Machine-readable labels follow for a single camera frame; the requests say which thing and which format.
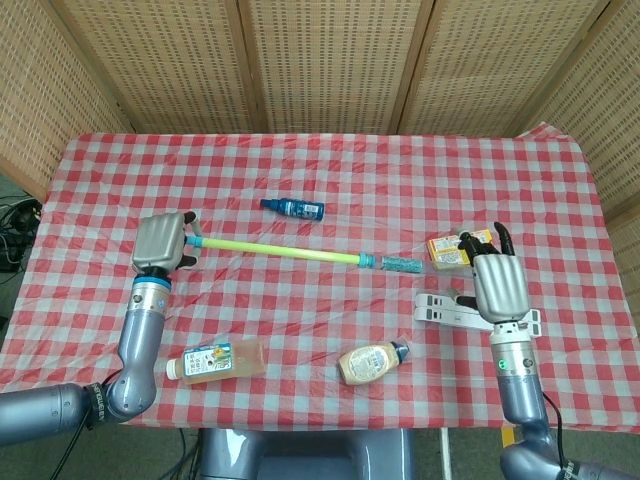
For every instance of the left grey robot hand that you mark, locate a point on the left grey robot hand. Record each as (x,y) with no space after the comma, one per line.
(157,242)

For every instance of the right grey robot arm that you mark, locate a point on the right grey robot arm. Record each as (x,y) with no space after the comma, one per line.
(520,395)

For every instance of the dark blue spray bottle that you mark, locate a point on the dark blue spray bottle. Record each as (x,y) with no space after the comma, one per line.
(295,208)

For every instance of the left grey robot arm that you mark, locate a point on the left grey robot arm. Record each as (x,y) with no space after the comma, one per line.
(140,345)

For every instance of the white folding stand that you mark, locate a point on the white folding stand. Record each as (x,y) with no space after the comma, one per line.
(440,314)

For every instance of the yellow orange cardboard box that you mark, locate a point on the yellow orange cardboard box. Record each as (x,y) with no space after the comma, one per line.
(445,252)

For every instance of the amber tea drink bottle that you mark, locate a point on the amber tea drink bottle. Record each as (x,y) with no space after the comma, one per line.
(235,362)

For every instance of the bamboo screen panel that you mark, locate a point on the bamboo screen panel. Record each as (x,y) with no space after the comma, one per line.
(500,65)
(610,125)
(330,65)
(45,100)
(170,65)

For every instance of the red white checkered tablecloth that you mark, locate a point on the red white checkered tablecloth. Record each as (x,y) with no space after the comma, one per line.
(320,165)

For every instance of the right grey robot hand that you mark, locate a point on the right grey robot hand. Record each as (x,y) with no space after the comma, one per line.
(500,285)

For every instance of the grey robot torso base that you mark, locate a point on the grey robot torso base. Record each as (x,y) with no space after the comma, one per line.
(310,455)

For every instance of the beige salad dressing bottle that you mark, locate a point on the beige salad dressing bottle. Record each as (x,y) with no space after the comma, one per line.
(365,364)

